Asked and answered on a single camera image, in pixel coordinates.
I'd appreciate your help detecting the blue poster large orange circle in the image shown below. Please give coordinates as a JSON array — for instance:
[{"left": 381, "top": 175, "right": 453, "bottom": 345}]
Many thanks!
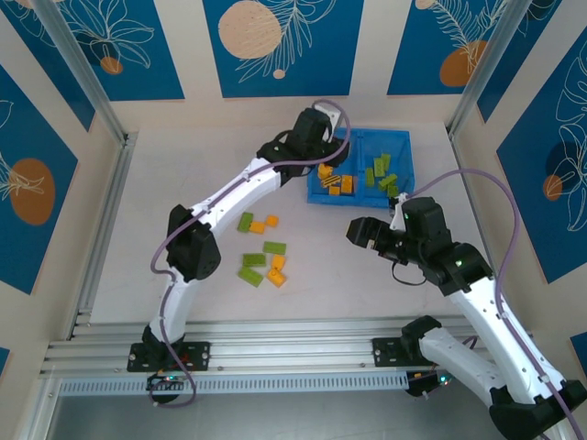
[{"left": 0, "top": 63, "right": 80, "bottom": 296}]

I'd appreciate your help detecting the wide aluminium base rail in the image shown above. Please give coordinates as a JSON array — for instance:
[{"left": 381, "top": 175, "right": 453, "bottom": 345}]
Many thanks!
[{"left": 39, "top": 318, "right": 549, "bottom": 375}]

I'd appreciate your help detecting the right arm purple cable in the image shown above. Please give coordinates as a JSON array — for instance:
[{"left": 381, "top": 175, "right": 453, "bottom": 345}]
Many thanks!
[{"left": 403, "top": 169, "right": 586, "bottom": 440}]

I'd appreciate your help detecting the aluminium frame bar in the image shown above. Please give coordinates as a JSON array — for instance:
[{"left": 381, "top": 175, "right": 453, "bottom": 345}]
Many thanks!
[{"left": 28, "top": 375, "right": 63, "bottom": 440}]

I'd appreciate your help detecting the blue poster small orange circle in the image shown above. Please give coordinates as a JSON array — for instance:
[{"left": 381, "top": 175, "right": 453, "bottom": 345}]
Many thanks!
[{"left": 496, "top": 45, "right": 587, "bottom": 285}]

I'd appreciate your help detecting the blue poster fern leaf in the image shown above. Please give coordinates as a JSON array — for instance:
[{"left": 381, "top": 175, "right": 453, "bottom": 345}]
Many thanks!
[{"left": 386, "top": 0, "right": 511, "bottom": 97}]

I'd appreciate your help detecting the dark green lego brick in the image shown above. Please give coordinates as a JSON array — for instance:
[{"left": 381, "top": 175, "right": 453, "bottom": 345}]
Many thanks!
[{"left": 377, "top": 173, "right": 400, "bottom": 198}]

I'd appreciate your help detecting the small black electronics board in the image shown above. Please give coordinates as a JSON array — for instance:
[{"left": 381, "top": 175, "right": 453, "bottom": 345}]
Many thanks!
[
  {"left": 145, "top": 370, "right": 185, "bottom": 393},
  {"left": 405, "top": 368, "right": 463, "bottom": 400}
]

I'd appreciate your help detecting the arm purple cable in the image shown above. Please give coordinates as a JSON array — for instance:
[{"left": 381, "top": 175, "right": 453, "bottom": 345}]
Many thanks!
[
  {"left": 403, "top": 169, "right": 586, "bottom": 440},
  {"left": 147, "top": 98, "right": 353, "bottom": 409}
]

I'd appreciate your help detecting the blue poster cream circle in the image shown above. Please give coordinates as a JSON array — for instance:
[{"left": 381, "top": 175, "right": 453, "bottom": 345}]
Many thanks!
[{"left": 203, "top": 0, "right": 366, "bottom": 99}]

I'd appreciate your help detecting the aluminium frame post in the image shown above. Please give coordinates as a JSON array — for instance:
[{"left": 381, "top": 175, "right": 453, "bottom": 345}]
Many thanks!
[
  {"left": 32, "top": 0, "right": 138, "bottom": 147},
  {"left": 447, "top": 0, "right": 566, "bottom": 141}
]

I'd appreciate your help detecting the blue two-compartment plastic bin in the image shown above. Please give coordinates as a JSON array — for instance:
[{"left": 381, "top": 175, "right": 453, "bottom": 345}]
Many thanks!
[{"left": 305, "top": 127, "right": 415, "bottom": 210}]

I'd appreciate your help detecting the aluminium side rail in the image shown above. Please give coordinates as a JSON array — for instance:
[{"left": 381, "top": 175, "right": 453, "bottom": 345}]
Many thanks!
[
  {"left": 448, "top": 131, "right": 540, "bottom": 340},
  {"left": 68, "top": 131, "right": 139, "bottom": 341}
]

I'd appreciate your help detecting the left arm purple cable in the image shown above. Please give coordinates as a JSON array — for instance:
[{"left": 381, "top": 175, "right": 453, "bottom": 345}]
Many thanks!
[{"left": 147, "top": 98, "right": 353, "bottom": 409}]

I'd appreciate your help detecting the thin black cable loop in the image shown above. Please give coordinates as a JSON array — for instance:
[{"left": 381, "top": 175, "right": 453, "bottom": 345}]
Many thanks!
[{"left": 391, "top": 258, "right": 430, "bottom": 286}]

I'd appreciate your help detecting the blue lily outline poster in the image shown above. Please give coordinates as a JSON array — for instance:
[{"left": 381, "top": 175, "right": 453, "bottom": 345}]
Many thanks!
[{"left": 58, "top": 0, "right": 185, "bottom": 103}]

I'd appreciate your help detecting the grey metal sheet panel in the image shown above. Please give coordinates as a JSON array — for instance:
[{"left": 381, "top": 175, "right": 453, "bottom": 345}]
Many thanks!
[{"left": 45, "top": 366, "right": 551, "bottom": 440}]

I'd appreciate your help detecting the slotted grey cable duct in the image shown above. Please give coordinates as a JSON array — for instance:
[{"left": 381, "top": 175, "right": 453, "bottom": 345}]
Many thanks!
[{"left": 57, "top": 369, "right": 410, "bottom": 396}]

